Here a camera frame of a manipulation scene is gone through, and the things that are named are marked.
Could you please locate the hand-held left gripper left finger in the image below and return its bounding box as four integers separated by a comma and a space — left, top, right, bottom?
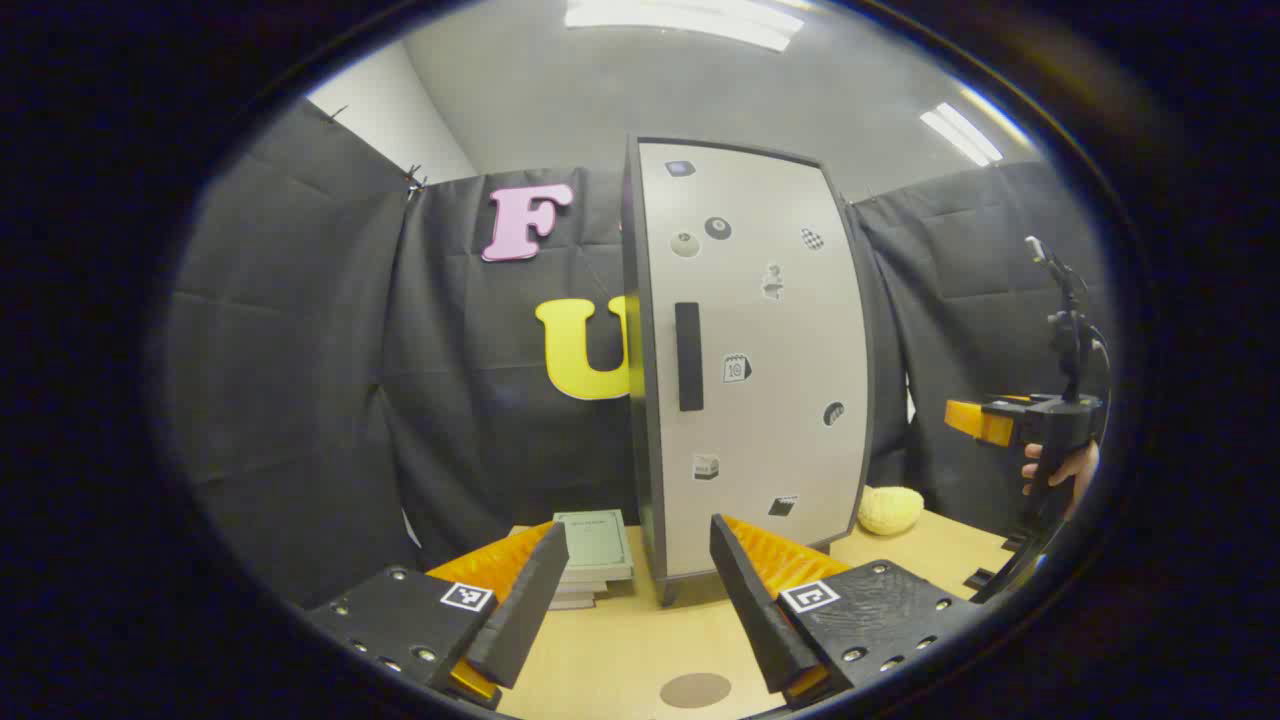
305, 521, 570, 711

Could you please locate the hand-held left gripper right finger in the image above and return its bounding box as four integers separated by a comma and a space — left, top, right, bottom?
710, 514, 986, 711

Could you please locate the brown round coaster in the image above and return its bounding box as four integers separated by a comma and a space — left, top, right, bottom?
660, 672, 733, 709

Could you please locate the grey cabinet door with stickers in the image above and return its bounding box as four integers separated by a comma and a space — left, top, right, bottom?
636, 140, 873, 583

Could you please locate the white book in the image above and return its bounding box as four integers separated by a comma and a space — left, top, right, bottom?
547, 576, 633, 612

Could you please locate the pale green book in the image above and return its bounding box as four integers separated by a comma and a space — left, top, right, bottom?
552, 509, 636, 584

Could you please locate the yellow textured sponge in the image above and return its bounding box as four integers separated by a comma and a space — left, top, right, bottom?
858, 486, 925, 537

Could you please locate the black angular stand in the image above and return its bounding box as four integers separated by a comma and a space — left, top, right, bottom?
963, 525, 1049, 604

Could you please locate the narrow ceiling light panel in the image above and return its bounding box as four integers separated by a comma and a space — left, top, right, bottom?
920, 100, 1004, 167

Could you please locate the black backdrop cloth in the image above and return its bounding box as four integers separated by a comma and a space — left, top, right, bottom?
165, 100, 1111, 611

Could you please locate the wide ceiling light panel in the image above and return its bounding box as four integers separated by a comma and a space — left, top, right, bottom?
565, 0, 806, 53

